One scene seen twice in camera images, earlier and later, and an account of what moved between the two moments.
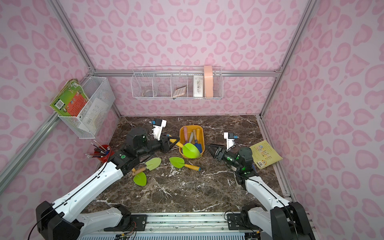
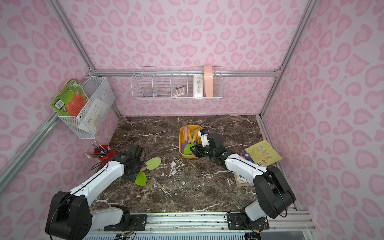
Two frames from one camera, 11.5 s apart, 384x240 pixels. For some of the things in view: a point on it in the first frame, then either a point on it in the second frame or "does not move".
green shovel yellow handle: (188, 149) -> (196, 132)
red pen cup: (103, 152) does not move
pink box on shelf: (208, 81) does not move
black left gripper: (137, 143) -> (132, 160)
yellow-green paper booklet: (263, 155) does not move
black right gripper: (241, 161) -> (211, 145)
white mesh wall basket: (88, 125) does not move
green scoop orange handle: (178, 163) -> (187, 150)
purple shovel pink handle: (185, 135) does not move
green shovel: (140, 179) does not move
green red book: (70, 100) does not move
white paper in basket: (94, 118) does not move
